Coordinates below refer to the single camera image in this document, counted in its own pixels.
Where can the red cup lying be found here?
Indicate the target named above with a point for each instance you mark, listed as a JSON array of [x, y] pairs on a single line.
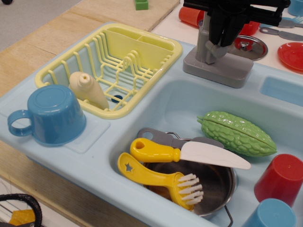
[[191, 16]]

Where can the steel pot lid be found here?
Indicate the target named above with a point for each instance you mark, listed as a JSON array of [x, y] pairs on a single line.
[[248, 47]]

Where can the blue cup in sink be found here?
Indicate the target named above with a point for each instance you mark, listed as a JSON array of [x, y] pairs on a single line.
[[272, 213]]

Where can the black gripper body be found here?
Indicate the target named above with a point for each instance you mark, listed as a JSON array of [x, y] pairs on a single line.
[[261, 11]]

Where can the yellow dish brush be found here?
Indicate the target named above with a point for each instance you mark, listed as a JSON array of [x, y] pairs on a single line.
[[184, 190]]

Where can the light blue toy sink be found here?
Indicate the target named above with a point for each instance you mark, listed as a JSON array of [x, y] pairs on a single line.
[[149, 96]]

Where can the red cup upright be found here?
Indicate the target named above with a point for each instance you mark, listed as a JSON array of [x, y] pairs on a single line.
[[250, 28]]

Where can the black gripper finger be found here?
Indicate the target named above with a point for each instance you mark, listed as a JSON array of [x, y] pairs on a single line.
[[231, 28], [217, 25]]

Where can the green block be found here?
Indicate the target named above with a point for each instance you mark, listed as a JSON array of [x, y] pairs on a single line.
[[141, 4]]

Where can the grey knife on table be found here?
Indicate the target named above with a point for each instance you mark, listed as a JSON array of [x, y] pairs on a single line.
[[282, 34]]

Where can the green bitter melon toy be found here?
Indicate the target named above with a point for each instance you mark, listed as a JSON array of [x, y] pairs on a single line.
[[237, 134]]

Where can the grey toy fork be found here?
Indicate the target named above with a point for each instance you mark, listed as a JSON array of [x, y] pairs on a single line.
[[291, 22]]

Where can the grey toy faucet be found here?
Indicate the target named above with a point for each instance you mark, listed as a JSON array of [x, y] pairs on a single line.
[[212, 62]]

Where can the blue cup top right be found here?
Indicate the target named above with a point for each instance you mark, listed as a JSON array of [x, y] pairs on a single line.
[[296, 8]]

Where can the blue mug with handle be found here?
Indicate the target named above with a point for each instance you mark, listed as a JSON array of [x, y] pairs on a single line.
[[53, 116]]

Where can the steel pot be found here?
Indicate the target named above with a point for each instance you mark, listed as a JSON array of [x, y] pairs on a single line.
[[218, 183]]

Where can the yellow dish rack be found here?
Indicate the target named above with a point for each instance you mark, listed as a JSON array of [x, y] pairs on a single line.
[[125, 61]]

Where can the yellow cloth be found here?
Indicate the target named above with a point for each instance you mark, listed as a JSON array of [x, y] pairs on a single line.
[[20, 217]]

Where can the red cup in sink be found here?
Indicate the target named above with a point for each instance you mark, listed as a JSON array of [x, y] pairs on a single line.
[[281, 180]]

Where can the yellow handled white knife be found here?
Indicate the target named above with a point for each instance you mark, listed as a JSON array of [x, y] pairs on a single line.
[[145, 150]]

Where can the red plate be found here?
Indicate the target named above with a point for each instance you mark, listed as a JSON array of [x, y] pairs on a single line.
[[291, 55]]

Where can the cream squeeze bottle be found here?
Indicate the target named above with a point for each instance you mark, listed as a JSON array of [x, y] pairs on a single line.
[[85, 87]]

